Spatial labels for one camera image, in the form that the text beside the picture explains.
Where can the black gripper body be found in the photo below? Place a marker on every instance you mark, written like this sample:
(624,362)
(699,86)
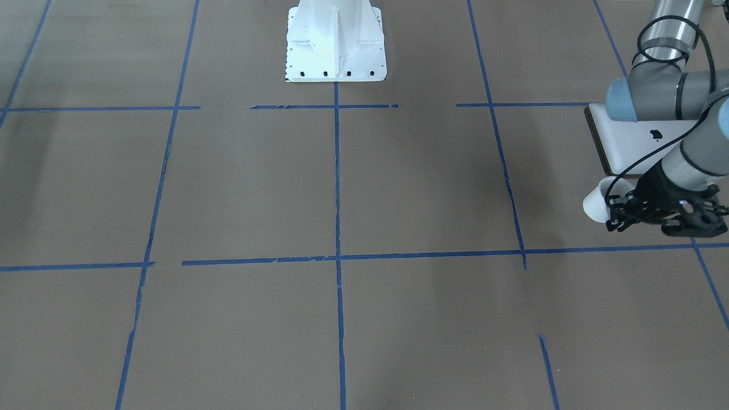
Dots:
(656,189)

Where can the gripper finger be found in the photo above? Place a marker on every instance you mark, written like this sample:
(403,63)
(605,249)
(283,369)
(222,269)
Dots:
(622,203)
(621,221)

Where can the white ceramic cup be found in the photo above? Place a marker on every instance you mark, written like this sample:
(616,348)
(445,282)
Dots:
(594,205)

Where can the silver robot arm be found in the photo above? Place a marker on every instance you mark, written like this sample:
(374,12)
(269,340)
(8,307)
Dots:
(673,77)

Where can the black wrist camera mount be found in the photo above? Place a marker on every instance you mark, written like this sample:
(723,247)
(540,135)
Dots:
(697,214)

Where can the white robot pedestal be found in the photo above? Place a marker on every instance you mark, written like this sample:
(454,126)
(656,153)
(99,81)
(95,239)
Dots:
(335,41)

